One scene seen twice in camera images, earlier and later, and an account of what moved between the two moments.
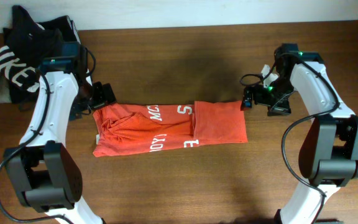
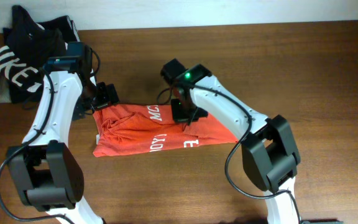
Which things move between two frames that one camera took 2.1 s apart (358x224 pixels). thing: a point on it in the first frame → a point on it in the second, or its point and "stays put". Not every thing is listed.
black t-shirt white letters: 29,43 stays put
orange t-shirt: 136,127 stays put
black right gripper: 281,108 → 178,115
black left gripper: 104,94 stays put
